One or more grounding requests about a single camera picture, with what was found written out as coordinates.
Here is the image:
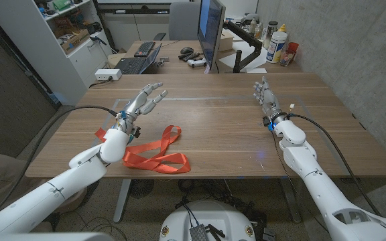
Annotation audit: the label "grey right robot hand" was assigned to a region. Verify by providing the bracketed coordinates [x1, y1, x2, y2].
[253, 76, 283, 118]

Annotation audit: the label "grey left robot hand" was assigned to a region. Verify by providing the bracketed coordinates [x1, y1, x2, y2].
[121, 82, 169, 118]

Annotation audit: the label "orange ribbon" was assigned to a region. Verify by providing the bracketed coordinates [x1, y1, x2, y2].
[94, 125, 192, 175]

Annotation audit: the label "black laptop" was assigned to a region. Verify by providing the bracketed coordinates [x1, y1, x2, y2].
[113, 42, 164, 76]

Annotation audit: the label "white power strip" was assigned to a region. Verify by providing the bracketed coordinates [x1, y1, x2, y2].
[94, 68, 123, 82]

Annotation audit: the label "clear drinking glass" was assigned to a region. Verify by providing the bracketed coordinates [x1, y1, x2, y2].
[279, 49, 296, 68]

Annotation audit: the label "white paper sheets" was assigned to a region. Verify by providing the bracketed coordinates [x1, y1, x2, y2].
[217, 40, 269, 74]

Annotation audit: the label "white wipes canister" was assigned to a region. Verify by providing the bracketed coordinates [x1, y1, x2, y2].
[265, 30, 289, 64]

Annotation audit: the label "black keyboard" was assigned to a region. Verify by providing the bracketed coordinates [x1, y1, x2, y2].
[133, 40, 157, 58]

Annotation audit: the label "red cup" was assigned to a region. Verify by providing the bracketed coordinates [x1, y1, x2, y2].
[287, 41, 300, 62]

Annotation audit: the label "glass jar with dark lid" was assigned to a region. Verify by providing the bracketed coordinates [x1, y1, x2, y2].
[263, 20, 279, 50]

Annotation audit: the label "black remote control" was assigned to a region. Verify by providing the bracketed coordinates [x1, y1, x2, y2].
[178, 51, 202, 62]

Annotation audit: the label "white game controller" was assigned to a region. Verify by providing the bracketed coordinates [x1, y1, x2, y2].
[186, 57, 208, 69]

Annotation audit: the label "small beige cardboard box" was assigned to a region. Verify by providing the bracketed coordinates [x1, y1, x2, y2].
[218, 29, 236, 52]

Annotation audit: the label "white shelf unit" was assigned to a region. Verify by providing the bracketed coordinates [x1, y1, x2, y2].
[0, 0, 113, 106]

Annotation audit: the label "small round floor fan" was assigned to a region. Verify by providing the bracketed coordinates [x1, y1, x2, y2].
[129, 178, 155, 199]

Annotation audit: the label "open brown cardboard box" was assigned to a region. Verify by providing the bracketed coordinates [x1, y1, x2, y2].
[60, 27, 91, 55]

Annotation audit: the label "grey office chair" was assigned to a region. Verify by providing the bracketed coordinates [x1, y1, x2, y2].
[153, 1, 202, 42]

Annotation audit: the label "black-framed whiteboard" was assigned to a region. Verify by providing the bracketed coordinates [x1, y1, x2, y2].
[94, 0, 259, 20]

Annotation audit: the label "white table leg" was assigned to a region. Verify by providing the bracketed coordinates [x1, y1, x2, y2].
[279, 177, 302, 224]
[113, 177, 133, 224]

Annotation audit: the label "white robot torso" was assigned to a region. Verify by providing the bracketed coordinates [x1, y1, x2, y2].
[159, 199, 257, 241]

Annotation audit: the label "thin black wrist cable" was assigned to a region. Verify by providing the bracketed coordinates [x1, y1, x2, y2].
[271, 129, 302, 202]

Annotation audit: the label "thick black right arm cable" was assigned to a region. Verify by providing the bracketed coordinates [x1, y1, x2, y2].
[287, 112, 382, 217]

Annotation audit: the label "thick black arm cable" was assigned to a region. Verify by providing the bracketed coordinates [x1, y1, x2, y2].
[287, 112, 382, 217]
[0, 104, 119, 216]

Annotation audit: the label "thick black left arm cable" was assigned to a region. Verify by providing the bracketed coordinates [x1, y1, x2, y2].
[0, 104, 119, 216]

